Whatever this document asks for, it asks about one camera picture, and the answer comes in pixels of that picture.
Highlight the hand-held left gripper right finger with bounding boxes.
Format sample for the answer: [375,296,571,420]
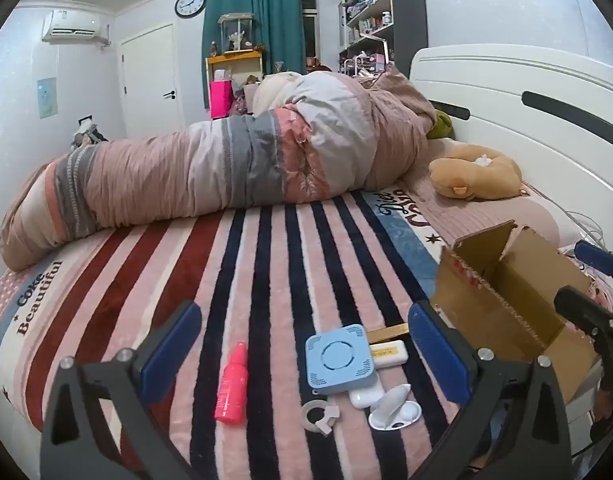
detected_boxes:
[407,302,573,480]

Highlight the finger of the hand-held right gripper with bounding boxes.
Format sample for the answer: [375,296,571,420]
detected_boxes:
[554,285,613,335]
[574,240,613,277]

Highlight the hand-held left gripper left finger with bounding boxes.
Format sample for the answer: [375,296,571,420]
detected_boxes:
[39,301,203,480]

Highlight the white box with yellow label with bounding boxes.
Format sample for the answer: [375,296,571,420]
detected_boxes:
[369,341,408,367]

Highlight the gold rectangular box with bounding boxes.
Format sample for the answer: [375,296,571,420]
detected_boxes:
[365,323,412,345]

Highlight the pink spray bottle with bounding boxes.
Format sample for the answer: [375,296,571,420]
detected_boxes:
[214,341,250,423]

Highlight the small white bottle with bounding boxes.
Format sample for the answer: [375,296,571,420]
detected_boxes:
[367,383,421,431]

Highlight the cardboard box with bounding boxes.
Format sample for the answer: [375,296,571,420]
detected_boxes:
[430,220,601,406]

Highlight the white earbud case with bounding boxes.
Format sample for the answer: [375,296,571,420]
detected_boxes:
[349,382,384,408]

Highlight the blue square device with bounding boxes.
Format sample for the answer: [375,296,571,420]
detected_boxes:
[305,324,377,397]

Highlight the striped plush blanket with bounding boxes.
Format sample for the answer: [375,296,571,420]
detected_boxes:
[0,187,487,480]

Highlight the brown plush toy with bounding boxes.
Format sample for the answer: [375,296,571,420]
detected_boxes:
[429,144,524,201]

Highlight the pink ribbed pillow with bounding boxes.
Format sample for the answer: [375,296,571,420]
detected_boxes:
[406,137,559,251]

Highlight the pink and grey quilt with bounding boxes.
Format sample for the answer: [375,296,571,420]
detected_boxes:
[0,71,437,272]

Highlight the white headboard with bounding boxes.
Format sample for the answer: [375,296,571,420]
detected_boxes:
[409,45,613,261]

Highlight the green plush toy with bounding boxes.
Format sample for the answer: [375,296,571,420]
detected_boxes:
[426,109,455,140]

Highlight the pink bag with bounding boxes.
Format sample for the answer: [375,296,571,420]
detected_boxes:
[210,79,233,120]

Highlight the white door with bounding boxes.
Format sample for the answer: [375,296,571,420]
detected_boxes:
[120,23,184,138]

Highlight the yellow desk shelf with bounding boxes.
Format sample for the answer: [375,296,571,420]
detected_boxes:
[205,50,264,111]

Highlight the dark bookshelf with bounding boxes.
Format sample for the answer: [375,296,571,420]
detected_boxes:
[336,0,429,78]

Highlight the glass display case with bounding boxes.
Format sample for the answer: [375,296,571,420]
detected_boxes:
[217,14,254,53]

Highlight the white air conditioner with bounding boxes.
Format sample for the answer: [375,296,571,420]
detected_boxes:
[41,8,98,43]

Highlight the teal curtain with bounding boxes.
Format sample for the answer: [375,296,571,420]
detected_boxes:
[201,0,307,121]

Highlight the window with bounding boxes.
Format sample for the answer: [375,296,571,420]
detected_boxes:
[301,0,319,58]

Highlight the white cable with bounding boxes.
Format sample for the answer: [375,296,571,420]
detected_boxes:
[561,207,609,253]

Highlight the clear plastic ring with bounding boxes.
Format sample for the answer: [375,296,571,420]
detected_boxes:
[301,399,341,436]

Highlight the black wall clock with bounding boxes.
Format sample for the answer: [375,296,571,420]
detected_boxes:
[175,0,207,20]

